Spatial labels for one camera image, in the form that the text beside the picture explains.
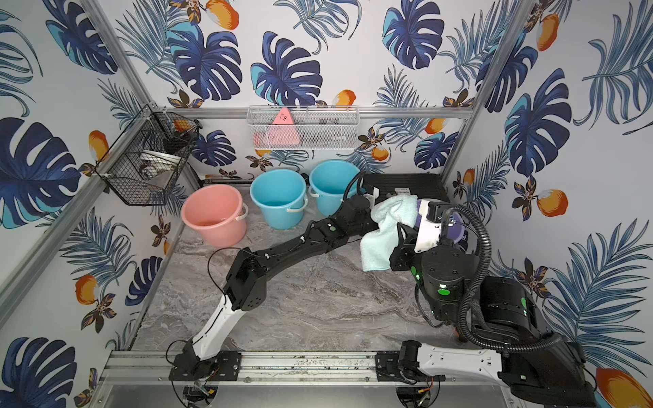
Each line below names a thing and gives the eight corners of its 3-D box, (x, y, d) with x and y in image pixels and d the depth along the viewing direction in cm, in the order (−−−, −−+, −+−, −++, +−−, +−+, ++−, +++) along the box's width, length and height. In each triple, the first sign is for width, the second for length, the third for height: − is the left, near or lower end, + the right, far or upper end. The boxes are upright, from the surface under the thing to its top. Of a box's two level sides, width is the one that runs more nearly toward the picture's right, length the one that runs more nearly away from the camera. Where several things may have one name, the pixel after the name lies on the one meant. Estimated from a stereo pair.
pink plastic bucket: (193, 254, 101) (171, 227, 87) (209, 214, 114) (192, 184, 100) (247, 254, 101) (234, 227, 87) (256, 214, 114) (246, 184, 100)
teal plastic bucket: (256, 236, 106) (246, 207, 92) (264, 198, 119) (256, 169, 105) (306, 236, 106) (303, 207, 92) (308, 198, 119) (306, 169, 105)
